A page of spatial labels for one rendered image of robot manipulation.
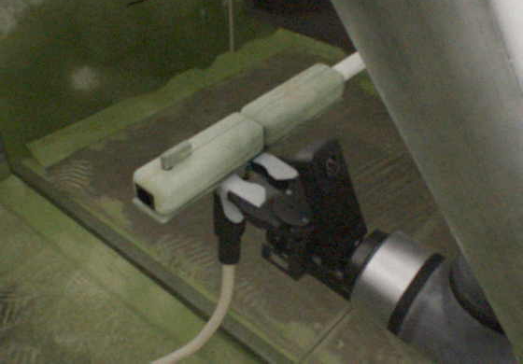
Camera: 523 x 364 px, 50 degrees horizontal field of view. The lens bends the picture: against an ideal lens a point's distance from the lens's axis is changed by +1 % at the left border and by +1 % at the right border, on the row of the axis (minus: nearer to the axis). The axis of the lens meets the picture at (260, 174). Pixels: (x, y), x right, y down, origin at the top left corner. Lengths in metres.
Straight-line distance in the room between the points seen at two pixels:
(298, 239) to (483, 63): 0.43
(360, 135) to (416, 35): 1.39
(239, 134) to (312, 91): 0.12
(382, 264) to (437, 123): 0.35
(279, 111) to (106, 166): 0.89
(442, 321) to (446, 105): 0.36
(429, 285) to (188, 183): 0.24
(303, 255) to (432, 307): 0.14
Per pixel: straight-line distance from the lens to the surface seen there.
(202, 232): 1.23
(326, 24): 1.09
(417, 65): 0.18
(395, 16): 0.17
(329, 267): 0.60
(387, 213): 1.31
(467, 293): 0.50
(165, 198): 0.54
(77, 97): 1.58
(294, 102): 0.65
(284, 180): 0.62
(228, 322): 1.07
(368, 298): 0.55
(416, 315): 0.53
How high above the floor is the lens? 0.88
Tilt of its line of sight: 37 degrees down
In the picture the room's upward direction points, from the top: straight up
